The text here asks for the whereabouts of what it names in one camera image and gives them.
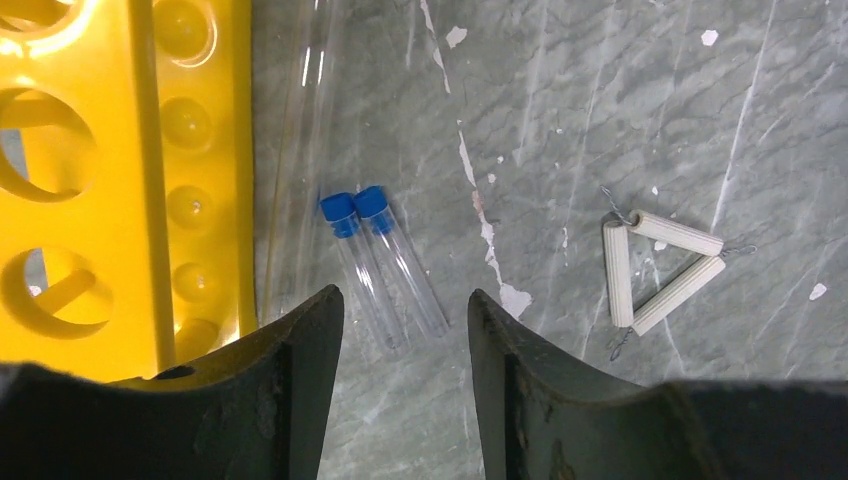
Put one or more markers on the blue capped test tubes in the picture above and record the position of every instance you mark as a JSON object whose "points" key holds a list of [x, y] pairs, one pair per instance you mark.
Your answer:
{"points": [[363, 274]]}

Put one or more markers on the white clay triangle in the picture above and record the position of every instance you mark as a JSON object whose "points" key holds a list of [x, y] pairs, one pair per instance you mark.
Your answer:
{"points": [[653, 266]]}

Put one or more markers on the yellow test tube rack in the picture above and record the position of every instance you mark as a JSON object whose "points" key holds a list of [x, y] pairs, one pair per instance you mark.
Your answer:
{"points": [[127, 239]]}

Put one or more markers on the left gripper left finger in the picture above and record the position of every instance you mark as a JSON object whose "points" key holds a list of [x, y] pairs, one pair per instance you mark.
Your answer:
{"points": [[257, 408]]}

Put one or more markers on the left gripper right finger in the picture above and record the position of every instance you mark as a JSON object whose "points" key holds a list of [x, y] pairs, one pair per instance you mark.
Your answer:
{"points": [[544, 414]]}

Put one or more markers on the large clear glass tube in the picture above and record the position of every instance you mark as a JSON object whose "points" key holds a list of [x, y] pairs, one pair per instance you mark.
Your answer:
{"points": [[296, 49]]}

